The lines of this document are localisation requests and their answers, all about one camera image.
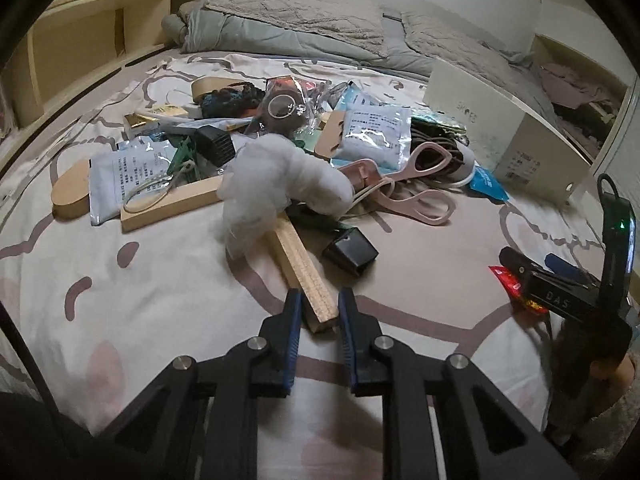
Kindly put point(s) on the green plastic clip hanger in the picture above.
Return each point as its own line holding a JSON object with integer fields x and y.
{"x": 185, "y": 157}

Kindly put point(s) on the beige tape roll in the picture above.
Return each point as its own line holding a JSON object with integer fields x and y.
{"x": 215, "y": 85}

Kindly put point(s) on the white printed sachet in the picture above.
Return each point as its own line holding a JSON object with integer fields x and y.
{"x": 125, "y": 175}
{"x": 372, "y": 135}
{"x": 210, "y": 124}

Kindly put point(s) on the white louvered closet door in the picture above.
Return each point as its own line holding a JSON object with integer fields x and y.
{"x": 622, "y": 135}

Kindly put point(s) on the wooden ruler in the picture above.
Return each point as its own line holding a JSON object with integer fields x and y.
{"x": 307, "y": 280}

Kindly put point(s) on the white fluffy plush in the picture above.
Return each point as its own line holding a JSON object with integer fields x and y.
{"x": 280, "y": 180}

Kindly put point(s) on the beige elastic loop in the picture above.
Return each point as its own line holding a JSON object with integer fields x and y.
{"x": 147, "y": 197}

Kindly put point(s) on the round wooden board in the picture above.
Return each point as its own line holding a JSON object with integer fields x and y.
{"x": 70, "y": 187}

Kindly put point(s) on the pile of pink clothes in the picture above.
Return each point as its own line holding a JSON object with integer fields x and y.
{"x": 570, "y": 82}

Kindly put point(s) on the wooden wall alcove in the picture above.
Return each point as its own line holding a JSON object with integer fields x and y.
{"x": 575, "y": 52}

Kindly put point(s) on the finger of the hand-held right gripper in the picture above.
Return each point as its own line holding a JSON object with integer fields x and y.
{"x": 520, "y": 275}
{"x": 565, "y": 270}

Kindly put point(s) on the gold tin box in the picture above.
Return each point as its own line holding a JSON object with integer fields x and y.
{"x": 155, "y": 120}

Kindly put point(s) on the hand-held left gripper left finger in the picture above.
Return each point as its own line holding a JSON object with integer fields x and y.
{"x": 295, "y": 325}

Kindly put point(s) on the red foil packet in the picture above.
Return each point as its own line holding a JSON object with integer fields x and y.
{"x": 510, "y": 287}

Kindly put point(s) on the white shoe box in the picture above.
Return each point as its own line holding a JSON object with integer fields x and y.
{"x": 525, "y": 150}

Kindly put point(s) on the brown cardboard card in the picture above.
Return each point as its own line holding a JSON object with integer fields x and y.
{"x": 327, "y": 137}

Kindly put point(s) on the beige quilted pillow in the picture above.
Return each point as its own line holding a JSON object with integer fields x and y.
{"x": 460, "y": 45}
{"x": 300, "y": 20}

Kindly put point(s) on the tape roll in clear bag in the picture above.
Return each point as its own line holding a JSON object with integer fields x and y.
{"x": 282, "y": 107}

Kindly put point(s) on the blue face mask packet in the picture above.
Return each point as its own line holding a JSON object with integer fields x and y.
{"x": 347, "y": 95}

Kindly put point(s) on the white headboard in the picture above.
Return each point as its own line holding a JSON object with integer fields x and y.
{"x": 450, "y": 5}

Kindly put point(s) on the pink scissors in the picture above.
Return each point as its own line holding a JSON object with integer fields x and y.
{"x": 425, "y": 200}

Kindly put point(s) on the wooden shelf unit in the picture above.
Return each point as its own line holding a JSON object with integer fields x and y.
{"x": 80, "y": 45}

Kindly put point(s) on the pile of dark clothes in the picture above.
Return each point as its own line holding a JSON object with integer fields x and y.
{"x": 585, "y": 117}

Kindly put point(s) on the grey duvet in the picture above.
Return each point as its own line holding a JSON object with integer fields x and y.
{"x": 240, "y": 40}

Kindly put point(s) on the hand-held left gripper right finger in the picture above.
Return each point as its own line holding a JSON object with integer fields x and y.
{"x": 347, "y": 330}

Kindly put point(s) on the black lace scrunchie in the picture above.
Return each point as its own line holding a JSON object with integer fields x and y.
{"x": 230, "y": 100}

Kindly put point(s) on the light wooden block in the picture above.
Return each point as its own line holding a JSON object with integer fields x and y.
{"x": 180, "y": 202}

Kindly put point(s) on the floral pouch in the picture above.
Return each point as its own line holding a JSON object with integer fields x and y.
{"x": 440, "y": 122}

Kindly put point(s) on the blue snack packet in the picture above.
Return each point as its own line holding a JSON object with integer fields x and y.
{"x": 489, "y": 185}

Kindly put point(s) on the black small box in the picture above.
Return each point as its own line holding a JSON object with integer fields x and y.
{"x": 350, "y": 252}

